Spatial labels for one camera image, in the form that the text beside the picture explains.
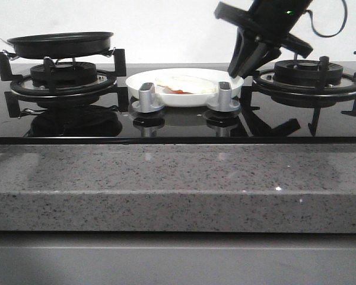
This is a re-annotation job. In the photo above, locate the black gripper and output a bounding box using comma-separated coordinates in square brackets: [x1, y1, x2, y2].
[214, 0, 313, 78]

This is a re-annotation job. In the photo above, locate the right black pan support grate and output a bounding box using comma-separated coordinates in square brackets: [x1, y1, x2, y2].
[240, 49, 356, 133]

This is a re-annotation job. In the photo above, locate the left black pan support grate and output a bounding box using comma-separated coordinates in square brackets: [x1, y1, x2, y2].
[0, 49, 126, 118]

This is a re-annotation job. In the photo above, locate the fried egg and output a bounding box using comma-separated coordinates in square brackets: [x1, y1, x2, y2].
[155, 75, 217, 94]

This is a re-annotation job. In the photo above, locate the black glass cooktop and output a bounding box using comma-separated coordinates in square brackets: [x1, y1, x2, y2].
[0, 78, 356, 145]

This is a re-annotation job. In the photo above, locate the black frying pan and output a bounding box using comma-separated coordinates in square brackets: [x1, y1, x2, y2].
[7, 31, 113, 59]

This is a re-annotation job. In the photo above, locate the white round plate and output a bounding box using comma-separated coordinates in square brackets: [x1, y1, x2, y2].
[126, 68, 244, 107]

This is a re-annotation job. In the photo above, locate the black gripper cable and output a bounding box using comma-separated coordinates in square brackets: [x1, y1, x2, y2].
[304, 0, 348, 39]

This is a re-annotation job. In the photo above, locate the left black gas burner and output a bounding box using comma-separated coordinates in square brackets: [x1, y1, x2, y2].
[30, 62, 97, 88]

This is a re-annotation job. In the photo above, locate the chrome wire pan reducer ring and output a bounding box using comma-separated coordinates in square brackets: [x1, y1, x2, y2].
[2, 47, 117, 65]

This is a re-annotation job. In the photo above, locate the silver stove knob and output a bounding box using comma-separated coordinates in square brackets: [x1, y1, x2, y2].
[206, 81, 240, 113]
[132, 83, 164, 113]

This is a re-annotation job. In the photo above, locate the silver right stove knob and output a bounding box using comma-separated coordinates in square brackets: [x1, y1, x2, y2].
[206, 81, 240, 113]

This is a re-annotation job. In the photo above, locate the black pan support grate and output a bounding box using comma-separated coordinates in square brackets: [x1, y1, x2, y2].
[0, 49, 126, 118]
[240, 49, 356, 133]

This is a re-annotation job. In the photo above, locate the silver left stove knob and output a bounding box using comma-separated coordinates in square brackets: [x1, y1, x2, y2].
[132, 83, 164, 113]

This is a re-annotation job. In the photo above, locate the black gas burner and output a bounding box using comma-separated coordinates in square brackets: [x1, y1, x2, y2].
[30, 62, 97, 88]
[273, 60, 344, 87]

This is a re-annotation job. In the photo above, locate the right black gas burner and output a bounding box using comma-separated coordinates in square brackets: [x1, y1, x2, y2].
[273, 60, 344, 87]

